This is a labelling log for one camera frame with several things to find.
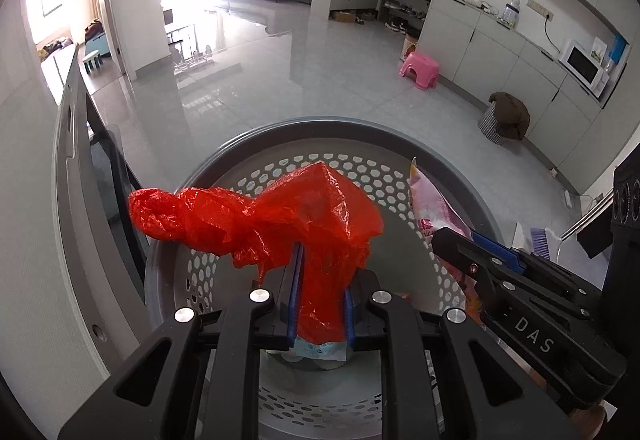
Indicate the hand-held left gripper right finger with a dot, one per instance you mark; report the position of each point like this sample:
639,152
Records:
350,325

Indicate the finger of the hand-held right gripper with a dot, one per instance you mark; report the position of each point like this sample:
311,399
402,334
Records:
497,252
457,252

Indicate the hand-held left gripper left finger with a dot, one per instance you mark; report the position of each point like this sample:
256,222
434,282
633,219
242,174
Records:
296,315

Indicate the white labelled packet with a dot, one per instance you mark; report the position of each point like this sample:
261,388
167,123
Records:
317,351

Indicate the pink snack packet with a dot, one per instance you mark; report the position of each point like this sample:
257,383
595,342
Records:
435,205

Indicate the red plastic bag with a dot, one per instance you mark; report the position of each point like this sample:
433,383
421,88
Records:
310,210

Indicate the grey perforated plastic basket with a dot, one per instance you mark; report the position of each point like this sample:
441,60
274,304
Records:
250,145

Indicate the purple hand broom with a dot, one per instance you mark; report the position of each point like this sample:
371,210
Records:
542,239

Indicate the white floor power strip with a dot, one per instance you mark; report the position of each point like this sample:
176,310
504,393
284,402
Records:
567,198

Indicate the dark cloth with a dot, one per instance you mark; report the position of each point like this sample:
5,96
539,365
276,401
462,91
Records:
595,237

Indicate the checked fabric basket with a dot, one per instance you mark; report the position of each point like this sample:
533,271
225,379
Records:
490,130

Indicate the brown cloth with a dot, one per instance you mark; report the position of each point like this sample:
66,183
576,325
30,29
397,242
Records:
510,112

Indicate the pink plastic stool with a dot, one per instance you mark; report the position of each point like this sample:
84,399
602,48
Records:
420,67

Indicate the white sideboard cabinet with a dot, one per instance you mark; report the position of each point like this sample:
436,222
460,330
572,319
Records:
500,50

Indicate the white microwave oven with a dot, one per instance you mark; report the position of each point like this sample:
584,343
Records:
580,65

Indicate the blue box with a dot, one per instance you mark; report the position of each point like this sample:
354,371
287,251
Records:
617,51

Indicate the white bottle with blue cap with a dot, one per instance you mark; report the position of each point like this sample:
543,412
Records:
511,14

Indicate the shoe rack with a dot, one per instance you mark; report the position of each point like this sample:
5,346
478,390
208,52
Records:
400,7

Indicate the white counter power strip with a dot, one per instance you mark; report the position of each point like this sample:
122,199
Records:
477,1

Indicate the cardboard box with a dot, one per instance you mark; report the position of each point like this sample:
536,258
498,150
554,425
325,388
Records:
345,16

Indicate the small green stool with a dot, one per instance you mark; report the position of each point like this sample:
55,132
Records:
92,59

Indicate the light blue bin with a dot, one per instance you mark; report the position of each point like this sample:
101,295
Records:
95,42

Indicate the bed with clutter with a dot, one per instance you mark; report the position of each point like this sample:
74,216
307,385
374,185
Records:
55,47

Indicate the white wall socket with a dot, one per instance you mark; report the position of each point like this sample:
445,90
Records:
540,9

